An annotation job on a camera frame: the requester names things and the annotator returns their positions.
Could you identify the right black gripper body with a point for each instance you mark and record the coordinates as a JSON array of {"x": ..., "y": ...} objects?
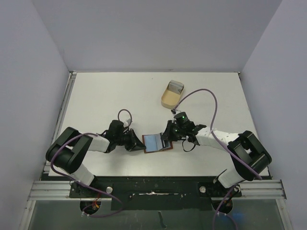
[{"x": 169, "y": 133}]

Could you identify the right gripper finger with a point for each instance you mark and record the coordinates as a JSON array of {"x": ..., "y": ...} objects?
[
  {"x": 167, "y": 137},
  {"x": 169, "y": 128}
]

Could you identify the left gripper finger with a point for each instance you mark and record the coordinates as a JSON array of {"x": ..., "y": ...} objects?
[
  {"x": 135, "y": 140},
  {"x": 137, "y": 148}
]

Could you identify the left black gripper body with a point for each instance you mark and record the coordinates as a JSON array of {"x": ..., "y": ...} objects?
[{"x": 124, "y": 139}]

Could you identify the black credit card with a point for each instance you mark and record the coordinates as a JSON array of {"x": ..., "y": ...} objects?
[{"x": 166, "y": 145}]

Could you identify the brown leather card holder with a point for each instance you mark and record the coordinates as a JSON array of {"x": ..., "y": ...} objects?
[{"x": 152, "y": 143}]

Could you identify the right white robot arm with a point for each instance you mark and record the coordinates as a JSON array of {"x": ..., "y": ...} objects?
[{"x": 248, "y": 155}]

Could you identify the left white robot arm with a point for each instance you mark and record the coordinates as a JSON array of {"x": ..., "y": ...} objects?
[{"x": 71, "y": 147}]

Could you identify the tan oval cardboard tray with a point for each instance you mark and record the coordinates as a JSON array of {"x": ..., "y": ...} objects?
[{"x": 170, "y": 99}]

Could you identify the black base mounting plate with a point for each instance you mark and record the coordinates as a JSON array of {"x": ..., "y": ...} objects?
[{"x": 157, "y": 193}]

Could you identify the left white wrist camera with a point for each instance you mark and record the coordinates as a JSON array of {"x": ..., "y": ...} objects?
[{"x": 127, "y": 123}]

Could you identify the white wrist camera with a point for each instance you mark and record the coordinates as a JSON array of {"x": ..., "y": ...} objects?
[
  {"x": 175, "y": 111},
  {"x": 127, "y": 123}
]

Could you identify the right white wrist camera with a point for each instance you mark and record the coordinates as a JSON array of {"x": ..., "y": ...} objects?
[{"x": 175, "y": 111}]

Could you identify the aluminium rail left edge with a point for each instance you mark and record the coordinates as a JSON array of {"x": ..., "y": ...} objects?
[{"x": 64, "y": 105}]

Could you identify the aluminium rail front left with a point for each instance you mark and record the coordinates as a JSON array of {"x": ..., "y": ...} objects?
[{"x": 49, "y": 191}]

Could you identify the aluminium rail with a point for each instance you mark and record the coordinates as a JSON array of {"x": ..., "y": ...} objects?
[
  {"x": 262, "y": 189},
  {"x": 49, "y": 191}
]

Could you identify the aluminium rail front right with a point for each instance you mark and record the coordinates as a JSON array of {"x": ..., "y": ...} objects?
[{"x": 262, "y": 189}]

